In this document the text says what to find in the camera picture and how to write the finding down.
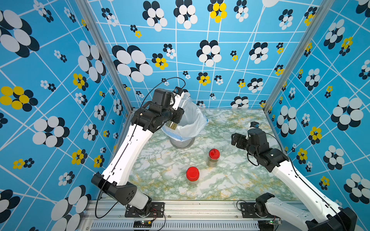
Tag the aluminium front rail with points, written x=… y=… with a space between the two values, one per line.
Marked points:
x=184 y=216

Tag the near red-lid jar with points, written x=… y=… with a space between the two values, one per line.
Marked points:
x=192 y=175

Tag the right circuit board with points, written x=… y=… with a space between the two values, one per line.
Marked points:
x=269 y=225

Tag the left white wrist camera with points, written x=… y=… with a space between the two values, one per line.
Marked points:
x=176 y=97

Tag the left aluminium corner post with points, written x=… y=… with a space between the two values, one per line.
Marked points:
x=98 y=39

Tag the far red-lid jar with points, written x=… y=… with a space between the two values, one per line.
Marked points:
x=213 y=158

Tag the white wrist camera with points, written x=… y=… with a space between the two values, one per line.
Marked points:
x=254 y=125
x=176 y=97

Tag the aluminium corner post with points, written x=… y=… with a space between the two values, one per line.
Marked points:
x=296 y=56
x=98 y=39

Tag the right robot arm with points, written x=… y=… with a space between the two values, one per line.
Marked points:
x=322 y=214

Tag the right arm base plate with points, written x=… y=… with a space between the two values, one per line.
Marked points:
x=248 y=210

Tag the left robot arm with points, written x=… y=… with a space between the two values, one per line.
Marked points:
x=149 y=118

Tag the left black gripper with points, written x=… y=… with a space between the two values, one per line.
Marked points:
x=179 y=112

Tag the red-lid jar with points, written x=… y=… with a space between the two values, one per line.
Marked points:
x=192 y=175
x=213 y=158

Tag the circuit board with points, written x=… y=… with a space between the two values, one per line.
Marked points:
x=269 y=225
x=142 y=224

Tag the right aluminium corner post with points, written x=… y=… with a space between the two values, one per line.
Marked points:
x=296 y=56

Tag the clear plastic jar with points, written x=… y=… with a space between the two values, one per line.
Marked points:
x=180 y=104

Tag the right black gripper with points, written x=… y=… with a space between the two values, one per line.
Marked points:
x=242 y=138

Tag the green mung beans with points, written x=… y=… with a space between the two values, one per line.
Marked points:
x=172 y=125

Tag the left circuit board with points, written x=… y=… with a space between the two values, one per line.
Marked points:
x=142 y=224

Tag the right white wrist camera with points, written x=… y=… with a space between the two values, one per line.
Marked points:
x=254 y=125

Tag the white bin liner bag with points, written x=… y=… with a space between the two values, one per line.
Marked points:
x=191 y=124

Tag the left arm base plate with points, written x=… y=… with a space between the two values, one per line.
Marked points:
x=155 y=210

